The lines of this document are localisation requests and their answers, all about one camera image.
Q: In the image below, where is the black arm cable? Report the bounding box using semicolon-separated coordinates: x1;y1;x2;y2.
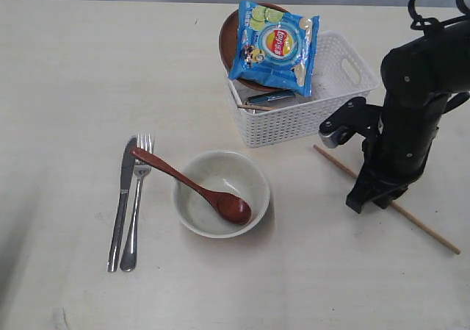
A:
407;0;470;33

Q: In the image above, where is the red-brown wooden spoon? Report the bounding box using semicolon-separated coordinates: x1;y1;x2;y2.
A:
131;148;252;225

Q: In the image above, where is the silver table knife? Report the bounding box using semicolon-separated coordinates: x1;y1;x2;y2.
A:
107;136;137;273

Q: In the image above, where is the silver metal fork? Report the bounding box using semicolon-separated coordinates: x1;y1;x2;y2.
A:
119;134;155;272

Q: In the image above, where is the blue chips bag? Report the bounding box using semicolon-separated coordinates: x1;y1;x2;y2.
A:
228;0;320;97

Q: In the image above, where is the white perforated plastic basket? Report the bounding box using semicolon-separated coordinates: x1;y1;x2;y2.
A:
225;31;379;148

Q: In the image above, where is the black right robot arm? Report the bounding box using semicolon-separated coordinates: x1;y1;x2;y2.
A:
346;21;469;212

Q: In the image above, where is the silver foil packet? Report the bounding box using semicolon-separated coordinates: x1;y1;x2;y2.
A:
244;90;298;113

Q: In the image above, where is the brown wooden plate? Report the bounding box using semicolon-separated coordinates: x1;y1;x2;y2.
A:
219;10;280;92

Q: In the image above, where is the white ceramic bowl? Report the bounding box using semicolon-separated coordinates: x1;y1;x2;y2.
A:
170;149;272;240

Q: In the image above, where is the wooden chopstick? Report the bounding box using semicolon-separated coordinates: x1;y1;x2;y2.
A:
313;144;461;255
237;104;274;112

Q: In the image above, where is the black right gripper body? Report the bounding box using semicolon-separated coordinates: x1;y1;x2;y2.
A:
346;163;422;214

